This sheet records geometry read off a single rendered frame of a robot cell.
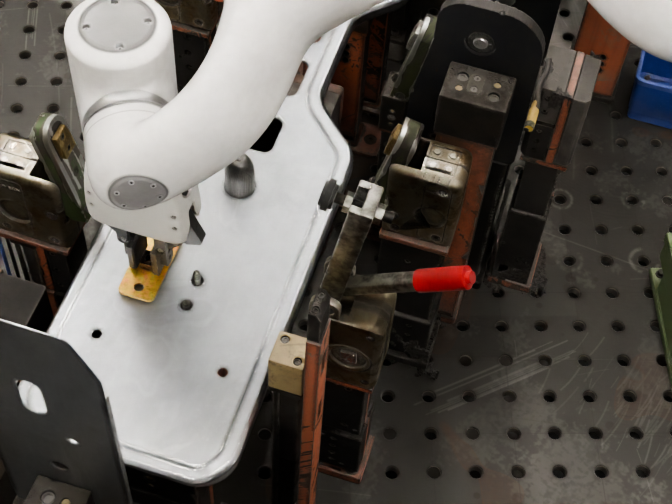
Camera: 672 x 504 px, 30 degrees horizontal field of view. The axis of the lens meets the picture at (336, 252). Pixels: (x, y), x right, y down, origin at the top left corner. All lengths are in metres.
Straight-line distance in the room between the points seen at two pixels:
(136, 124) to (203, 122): 0.06
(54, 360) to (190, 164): 0.19
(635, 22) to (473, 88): 0.34
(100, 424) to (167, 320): 0.31
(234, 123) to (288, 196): 0.38
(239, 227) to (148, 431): 0.24
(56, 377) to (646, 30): 0.50
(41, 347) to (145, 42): 0.26
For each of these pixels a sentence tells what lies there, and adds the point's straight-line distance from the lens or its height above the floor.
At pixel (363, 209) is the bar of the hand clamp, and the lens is 1.05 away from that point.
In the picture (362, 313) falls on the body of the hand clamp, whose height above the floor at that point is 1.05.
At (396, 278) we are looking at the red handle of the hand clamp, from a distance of 1.14.
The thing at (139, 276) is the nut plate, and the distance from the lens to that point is 1.27.
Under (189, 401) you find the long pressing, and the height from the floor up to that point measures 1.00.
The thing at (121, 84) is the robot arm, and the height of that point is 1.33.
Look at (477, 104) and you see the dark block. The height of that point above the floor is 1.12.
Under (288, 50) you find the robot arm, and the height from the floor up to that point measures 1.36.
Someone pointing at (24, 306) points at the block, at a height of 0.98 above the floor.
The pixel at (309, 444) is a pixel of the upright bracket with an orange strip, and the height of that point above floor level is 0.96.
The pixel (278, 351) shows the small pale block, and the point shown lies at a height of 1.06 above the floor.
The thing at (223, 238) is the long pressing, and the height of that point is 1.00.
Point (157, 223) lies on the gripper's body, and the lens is 1.16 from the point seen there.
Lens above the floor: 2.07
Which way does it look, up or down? 56 degrees down
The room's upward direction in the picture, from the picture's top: 5 degrees clockwise
